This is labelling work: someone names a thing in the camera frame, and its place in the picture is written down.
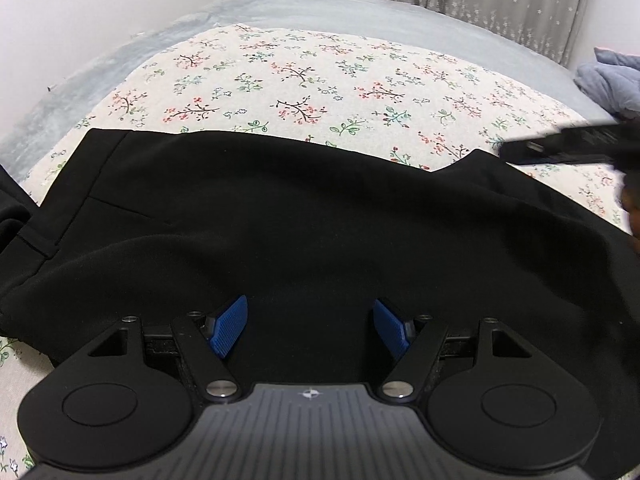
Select grey bed sheet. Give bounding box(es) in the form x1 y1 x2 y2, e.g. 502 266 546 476
0 0 621 183

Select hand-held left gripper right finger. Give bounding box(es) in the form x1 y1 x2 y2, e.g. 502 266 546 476
369 298 533 403

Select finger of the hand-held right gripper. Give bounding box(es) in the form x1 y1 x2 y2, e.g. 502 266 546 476
499 129 565 167

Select floral printed cloth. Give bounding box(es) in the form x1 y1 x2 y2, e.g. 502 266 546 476
0 22 628 480

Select black pants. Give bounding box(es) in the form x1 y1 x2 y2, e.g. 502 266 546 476
0 129 640 480

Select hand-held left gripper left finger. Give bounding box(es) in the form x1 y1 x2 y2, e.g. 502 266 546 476
87 294 249 403

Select person's right hand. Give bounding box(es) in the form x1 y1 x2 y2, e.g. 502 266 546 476
620 170 640 253

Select blue blanket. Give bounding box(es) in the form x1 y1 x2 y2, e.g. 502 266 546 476
574 47 640 122

